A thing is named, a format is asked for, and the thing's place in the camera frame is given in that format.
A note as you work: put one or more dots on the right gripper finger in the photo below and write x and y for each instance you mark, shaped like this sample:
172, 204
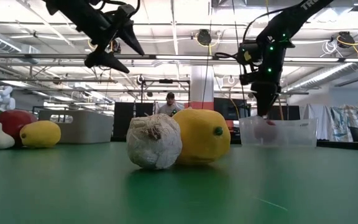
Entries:
264, 107

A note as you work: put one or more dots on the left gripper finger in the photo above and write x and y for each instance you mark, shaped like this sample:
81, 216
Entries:
130, 35
104, 60

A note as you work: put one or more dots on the red tomato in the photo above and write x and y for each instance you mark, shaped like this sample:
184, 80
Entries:
266, 130
12, 123

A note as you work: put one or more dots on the yellow lemon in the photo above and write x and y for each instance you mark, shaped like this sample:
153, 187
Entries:
204, 137
40, 133

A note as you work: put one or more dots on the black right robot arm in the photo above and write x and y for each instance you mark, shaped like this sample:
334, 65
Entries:
291, 18

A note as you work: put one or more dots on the black monitor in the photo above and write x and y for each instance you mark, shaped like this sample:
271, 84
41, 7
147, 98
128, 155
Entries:
286, 112
233, 109

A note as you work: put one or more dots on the clear plastic basket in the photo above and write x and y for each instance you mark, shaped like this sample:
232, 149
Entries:
297, 133

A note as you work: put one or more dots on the white hanging cloth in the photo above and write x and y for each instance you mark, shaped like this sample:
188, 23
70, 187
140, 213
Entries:
317, 121

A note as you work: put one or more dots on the white pillar red band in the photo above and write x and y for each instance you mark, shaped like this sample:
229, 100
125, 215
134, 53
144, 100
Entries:
202, 84

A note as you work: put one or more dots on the black partition panel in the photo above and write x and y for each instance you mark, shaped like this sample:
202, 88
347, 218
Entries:
132, 119

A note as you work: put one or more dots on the grey plastic basket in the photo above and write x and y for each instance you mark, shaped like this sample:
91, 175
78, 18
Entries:
82, 126

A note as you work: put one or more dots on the person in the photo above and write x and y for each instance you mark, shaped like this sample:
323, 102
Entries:
170, 107

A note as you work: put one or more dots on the patterned hanging cloth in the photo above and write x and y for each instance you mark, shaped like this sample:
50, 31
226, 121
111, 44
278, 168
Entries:
350, 119

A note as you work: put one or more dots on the green table mat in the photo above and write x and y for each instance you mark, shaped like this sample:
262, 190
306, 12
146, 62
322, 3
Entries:
73, 193

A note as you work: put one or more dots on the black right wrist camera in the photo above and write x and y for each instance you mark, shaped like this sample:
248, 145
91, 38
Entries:
249, 54

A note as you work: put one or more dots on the black rig frame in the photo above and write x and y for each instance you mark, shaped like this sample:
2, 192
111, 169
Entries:
166, 81

